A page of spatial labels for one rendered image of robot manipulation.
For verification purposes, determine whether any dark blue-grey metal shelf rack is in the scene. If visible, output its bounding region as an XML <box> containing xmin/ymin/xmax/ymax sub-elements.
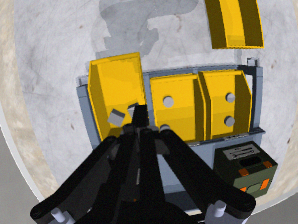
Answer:
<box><xmin>76</xmin><ymin>57</ymin><xmax>266</xmax><ymax>212</ymax></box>

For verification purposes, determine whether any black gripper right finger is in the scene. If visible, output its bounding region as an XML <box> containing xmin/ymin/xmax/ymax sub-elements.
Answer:
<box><xmin>138</xmin><ymin>104</ymin><xmax>256</xmax><ymax>224</ymax></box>

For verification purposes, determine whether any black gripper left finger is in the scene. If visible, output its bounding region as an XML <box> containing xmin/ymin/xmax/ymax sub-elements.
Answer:
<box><xmin>30</xmin><ymin>105</ymin><xmax>141</xmax><ymax>224</ymax></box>

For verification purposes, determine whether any grey metal block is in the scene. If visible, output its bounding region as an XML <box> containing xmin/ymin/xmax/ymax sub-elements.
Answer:
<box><xmin>107</xmin><ymin>109</ymin><xmax>126</xmax><ymax>127</ymax></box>
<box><xmin>127</xmin><ymin>102</ymin><xmax>139</xmax><ymax>119</ymax></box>

